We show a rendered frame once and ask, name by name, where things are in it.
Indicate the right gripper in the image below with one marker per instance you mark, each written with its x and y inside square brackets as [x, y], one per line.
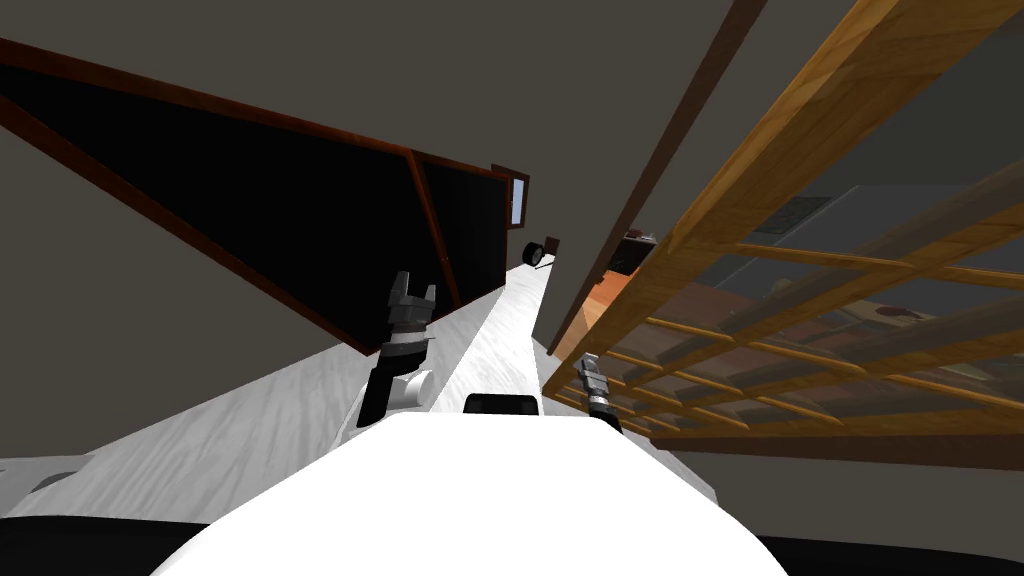
[593, 374]

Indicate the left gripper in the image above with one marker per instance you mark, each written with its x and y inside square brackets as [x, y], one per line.
[410, 318]

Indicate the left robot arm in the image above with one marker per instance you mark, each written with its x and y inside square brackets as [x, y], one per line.
[384, 392]

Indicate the black round object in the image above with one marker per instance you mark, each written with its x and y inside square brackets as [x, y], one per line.
[532, 254]

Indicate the small brown-framed window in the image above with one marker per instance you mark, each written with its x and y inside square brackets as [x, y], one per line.
[518, 202]

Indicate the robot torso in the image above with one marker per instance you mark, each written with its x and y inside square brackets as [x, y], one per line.
[480, 496]

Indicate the black brown-framed door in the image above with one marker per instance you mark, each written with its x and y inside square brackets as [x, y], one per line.
[264, 200]

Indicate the wooden lattice glass door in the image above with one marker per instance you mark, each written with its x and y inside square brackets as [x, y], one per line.
[800, 120]

